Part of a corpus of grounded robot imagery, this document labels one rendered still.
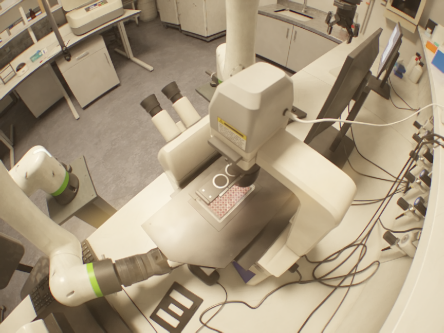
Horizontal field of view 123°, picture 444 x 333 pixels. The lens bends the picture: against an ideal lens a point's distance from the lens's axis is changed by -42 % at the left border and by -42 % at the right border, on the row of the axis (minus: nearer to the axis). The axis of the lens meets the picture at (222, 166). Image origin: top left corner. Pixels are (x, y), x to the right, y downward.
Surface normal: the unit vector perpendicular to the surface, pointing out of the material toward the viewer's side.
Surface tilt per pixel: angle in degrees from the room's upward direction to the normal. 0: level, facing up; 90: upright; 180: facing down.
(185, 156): 62
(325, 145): 0
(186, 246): 0
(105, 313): 0
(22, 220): 75
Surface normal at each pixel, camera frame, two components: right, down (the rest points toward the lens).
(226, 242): -0.03, -0.53
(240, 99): -0.53, 0.10
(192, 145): 0.62, 0.27
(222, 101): -0.70, 0.51
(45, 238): 0.88, 0.11
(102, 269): 0.18, -0.86
